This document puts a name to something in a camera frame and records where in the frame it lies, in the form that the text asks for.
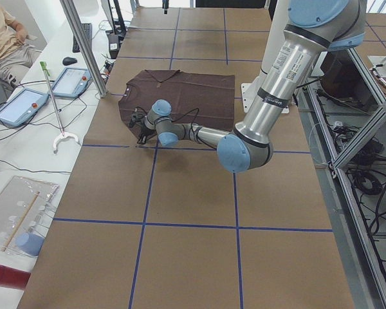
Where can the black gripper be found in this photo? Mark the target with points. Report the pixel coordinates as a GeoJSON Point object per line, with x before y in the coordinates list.
{"type": "Point", "coordinates": [145, 130]}

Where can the brown t-shirt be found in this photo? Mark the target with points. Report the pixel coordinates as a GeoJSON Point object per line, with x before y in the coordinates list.
{"type": "Point", "coordinates": [213, 95]}

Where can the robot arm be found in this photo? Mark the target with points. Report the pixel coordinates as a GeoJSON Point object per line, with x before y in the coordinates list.
{"type": "Point", "coordinates": [305, 29]}

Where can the brown paper table cover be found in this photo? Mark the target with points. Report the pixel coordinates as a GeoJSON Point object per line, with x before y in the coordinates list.
{"type": "Point", "coordinates": [154, 227]}

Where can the far teach pendant tablet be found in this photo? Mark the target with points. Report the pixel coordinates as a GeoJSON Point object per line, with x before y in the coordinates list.
{"type": "Point", "coordinates": [71, 83]}

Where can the teach pendant tablet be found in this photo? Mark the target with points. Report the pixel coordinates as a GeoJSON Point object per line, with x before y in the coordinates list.
{"type": "Point", "coordinates": [21, 108]}
{"type": "Point", "coordinates": [71, 83]}

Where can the black computer mouse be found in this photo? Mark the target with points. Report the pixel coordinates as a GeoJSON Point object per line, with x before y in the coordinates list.
{"type": "Point", "coordinates": [69, 61]}

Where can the reacher grabber stick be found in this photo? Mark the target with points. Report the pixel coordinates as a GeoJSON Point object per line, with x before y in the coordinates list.
{"type": "Point", "coordinates": [63, 135]}

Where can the near teach pendant tablet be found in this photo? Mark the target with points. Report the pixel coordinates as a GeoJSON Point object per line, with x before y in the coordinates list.
{"type": "Point", "coordinates": [21, 108]}

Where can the wooden stick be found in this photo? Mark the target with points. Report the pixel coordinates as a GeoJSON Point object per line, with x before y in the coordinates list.
{"type": "Point", "coordinates": [19, 223]}

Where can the clear plastic bag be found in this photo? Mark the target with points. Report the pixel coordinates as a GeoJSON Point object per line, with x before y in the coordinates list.
{"type": "Point", "coordinates": [14, 198]}

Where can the blue plastic cup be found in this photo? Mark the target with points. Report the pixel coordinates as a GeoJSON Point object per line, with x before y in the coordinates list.
{"type": "Point", "coordinates": [29, 243]}

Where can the seated person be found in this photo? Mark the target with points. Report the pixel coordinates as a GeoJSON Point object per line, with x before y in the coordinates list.
{"type": "Point", "coordinates": [16, 55]}

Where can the red cylinder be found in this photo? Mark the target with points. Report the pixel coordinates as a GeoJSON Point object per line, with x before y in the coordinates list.
{"type": "Point", "coordinates": [13, 278]}

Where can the aluminium frame post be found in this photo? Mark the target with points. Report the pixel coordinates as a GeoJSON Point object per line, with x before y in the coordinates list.
{"type": "Point", "coordinates": [74, 21]}

